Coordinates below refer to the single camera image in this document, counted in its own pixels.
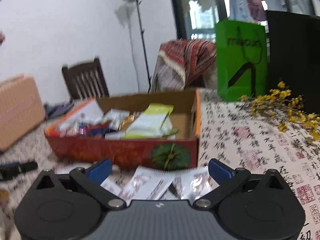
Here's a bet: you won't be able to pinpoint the red blue snack packets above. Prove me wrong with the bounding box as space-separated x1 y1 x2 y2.
54 114 117 139

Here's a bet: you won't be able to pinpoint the calligraphy print tablecloth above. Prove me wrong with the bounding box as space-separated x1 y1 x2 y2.
1 89 319 239

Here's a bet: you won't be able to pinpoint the red patterned draped blanket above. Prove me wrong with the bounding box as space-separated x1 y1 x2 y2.
150 39 216 93

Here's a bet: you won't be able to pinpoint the pink hard-shell suitcase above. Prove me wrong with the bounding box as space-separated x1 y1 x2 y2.
1 75 46 152

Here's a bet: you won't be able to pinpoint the orange cardboard snack box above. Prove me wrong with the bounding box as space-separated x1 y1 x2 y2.
44 89 201 170

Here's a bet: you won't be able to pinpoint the yellow artificial flower branch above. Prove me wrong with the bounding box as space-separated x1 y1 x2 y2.
239 81 319 141

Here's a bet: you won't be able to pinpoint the dark wooden chair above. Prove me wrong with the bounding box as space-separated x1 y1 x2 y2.
61 57 110 100

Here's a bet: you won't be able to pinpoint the clear white packet right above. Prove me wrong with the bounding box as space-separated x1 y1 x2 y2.
170 167 218 202

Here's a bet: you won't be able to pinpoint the green white snack packet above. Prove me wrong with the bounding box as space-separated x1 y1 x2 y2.
123 103 178 139

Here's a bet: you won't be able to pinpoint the studio light on stand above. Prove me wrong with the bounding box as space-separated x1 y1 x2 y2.
122 0 151 93

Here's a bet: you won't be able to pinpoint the white red-print snack packet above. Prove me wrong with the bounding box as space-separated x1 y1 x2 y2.
118 166 175 206

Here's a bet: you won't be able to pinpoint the black paper shopping bag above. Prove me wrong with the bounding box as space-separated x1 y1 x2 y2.
266 10 320 113

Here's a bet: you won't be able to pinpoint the green paper shopping bag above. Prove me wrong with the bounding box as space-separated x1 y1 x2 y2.
215 20 268 102

